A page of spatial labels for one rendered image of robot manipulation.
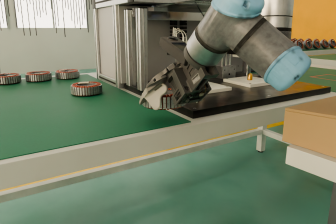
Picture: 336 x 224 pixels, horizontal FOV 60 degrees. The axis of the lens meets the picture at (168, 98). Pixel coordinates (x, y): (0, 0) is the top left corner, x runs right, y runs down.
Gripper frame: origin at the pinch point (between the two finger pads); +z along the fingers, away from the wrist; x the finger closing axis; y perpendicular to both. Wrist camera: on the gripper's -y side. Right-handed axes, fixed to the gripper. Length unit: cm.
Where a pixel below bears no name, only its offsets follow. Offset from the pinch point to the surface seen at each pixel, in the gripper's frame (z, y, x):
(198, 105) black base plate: 4.4, 2.0, 12.8
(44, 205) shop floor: 128, -10, -21
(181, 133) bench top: 1.0, 10.2, 1.4
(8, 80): 59, -50, -31
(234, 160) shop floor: 120, 0, 113
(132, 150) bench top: 2.0, 11.1, -11.8
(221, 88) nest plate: 11.4, -6.0, 30.9
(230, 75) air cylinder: 26, -19, 53
